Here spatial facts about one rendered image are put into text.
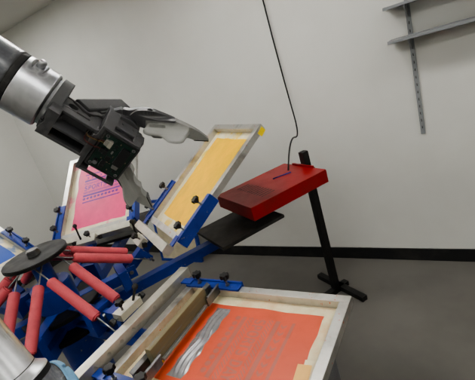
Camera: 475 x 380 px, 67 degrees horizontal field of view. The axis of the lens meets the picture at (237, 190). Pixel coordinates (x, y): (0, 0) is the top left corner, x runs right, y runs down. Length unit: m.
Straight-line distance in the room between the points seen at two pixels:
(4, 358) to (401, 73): 2.63
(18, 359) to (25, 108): 0.56
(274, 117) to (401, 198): 1.22
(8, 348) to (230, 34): 2.76
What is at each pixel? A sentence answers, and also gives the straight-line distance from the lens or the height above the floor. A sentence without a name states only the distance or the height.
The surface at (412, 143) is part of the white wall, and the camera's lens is 2.95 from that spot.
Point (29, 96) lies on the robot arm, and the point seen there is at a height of 1.93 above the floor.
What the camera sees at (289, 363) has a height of 0.96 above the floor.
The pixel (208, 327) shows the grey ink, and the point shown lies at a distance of 1.57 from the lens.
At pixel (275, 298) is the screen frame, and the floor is 0.98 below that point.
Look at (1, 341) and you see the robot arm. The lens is 0.90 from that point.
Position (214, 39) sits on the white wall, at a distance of 3.29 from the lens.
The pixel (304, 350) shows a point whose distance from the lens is 1.36.
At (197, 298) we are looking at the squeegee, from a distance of 1.60.
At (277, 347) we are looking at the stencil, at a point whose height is 0.96.
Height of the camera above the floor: 1.90
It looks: 18 degrees down
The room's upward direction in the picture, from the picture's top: 17 degrees counter-clockwise
